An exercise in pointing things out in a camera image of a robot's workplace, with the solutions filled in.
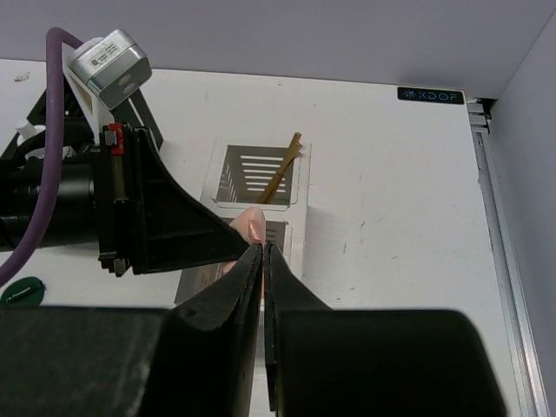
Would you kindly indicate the right blue table sticker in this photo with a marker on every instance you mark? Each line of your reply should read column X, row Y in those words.
column 421, row 95

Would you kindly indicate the black slotted organizer box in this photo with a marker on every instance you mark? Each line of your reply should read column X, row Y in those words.
column 77, row 118

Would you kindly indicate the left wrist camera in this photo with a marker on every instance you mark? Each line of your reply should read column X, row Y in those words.
column 105, row 72

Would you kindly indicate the small white scrap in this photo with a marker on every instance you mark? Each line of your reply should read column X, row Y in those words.
column 22, row 77

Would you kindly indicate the wooden stick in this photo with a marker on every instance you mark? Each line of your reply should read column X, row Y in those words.
column 284, row 167
column 278, row 171

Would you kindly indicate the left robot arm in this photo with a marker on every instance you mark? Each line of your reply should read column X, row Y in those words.
column 47, row 203

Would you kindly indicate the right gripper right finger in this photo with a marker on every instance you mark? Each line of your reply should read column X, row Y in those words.
column 322, row 361

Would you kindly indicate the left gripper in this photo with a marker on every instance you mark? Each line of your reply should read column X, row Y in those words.
column 146, row 221

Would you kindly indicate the white lotion bottle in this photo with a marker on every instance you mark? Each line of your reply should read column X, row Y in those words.
column 26, row 130

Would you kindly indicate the green round compact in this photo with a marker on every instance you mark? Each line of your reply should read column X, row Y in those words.
column 26, row 292

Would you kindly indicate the peach makeup sponge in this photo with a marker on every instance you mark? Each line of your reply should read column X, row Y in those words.
column 251, row 225

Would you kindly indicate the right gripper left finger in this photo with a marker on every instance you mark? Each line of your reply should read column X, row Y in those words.
column 196, row 359

